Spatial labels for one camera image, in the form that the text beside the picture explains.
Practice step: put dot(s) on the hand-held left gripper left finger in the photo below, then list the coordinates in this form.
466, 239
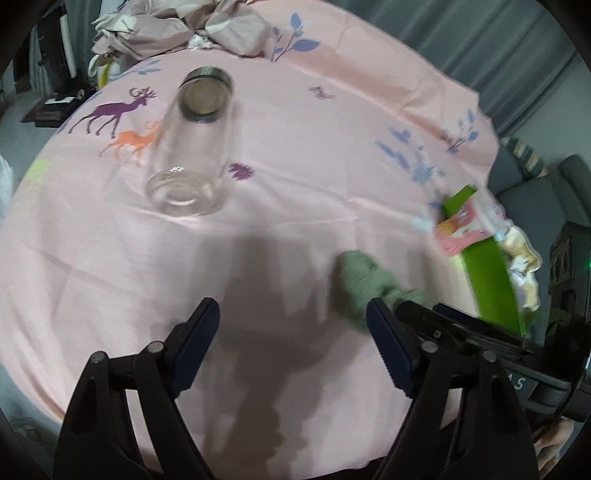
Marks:
198, 341

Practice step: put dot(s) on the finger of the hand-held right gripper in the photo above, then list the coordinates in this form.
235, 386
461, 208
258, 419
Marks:
457, 313
429, 323

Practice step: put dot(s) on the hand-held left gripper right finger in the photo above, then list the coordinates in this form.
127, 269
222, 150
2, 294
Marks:
392, 350

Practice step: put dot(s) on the green box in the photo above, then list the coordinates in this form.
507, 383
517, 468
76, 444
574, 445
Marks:
489, 277

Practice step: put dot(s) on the pink snack packet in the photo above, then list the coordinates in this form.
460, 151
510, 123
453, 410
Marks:
461, 230

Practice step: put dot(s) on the person's right forearm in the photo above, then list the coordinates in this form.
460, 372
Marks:
558, 443

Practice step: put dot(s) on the black device with green light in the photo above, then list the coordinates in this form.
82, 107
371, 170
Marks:
568, 277

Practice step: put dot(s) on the grey sofa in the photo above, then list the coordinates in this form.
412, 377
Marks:
531, 203

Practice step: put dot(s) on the patterned cushion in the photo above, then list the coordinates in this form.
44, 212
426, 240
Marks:
526, 157

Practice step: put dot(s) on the pink printed bedsheet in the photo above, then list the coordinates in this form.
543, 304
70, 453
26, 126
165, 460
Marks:
300, 184

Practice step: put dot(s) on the white plastic bag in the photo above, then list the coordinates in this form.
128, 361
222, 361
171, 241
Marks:
4, 184

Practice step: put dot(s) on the clear glass bottle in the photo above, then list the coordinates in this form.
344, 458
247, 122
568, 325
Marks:
203, 74

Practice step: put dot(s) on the grey green curtain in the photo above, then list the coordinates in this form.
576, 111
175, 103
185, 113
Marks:
461, 41

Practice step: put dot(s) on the white yellow bag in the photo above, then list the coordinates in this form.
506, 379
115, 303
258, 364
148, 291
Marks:
104, 69

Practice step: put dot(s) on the crumpled beige cloth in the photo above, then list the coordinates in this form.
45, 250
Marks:
184, 27

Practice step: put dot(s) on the black furniture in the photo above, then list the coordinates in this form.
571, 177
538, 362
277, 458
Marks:
51, 55

